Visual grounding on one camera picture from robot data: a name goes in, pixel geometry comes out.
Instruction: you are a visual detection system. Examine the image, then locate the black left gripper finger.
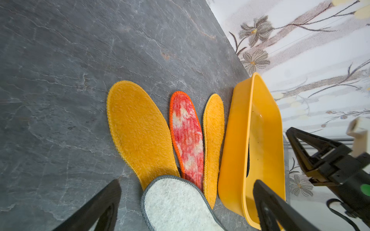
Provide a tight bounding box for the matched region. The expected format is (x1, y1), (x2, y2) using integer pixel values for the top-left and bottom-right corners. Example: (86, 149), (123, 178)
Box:
(55, 179), (121, 231)

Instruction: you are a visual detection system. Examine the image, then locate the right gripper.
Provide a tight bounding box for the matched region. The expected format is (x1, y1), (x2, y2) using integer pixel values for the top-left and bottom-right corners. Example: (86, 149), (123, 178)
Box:
(253, 127), (370, 231)

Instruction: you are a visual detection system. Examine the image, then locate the grey felt insole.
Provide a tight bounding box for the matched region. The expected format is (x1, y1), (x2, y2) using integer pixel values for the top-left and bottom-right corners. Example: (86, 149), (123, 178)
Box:
(141, 175), (226, 231)

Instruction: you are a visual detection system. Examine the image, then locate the yellow plastic storage box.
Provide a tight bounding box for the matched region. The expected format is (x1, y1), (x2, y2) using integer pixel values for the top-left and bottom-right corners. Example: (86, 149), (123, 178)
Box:
(218, 72), (286, 229)

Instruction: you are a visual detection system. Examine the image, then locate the wide yellow fuzzy insole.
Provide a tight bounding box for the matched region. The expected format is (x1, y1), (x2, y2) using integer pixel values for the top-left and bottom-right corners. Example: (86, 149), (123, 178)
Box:
(107, 80), (180, 189)

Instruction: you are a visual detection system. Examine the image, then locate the narrow yellow fuzzy insole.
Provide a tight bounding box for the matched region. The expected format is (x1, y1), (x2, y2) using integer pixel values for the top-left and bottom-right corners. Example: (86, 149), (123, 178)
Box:
(203, 94), (225, 208)

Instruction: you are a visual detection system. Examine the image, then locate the red white patterned insole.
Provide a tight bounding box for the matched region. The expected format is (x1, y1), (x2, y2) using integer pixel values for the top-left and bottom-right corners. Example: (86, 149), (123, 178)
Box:
(169, 91), (204, 191)

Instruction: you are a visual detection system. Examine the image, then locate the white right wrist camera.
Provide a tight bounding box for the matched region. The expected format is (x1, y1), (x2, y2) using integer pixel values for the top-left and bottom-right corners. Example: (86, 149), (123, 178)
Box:
(346, 116), (370, 157)

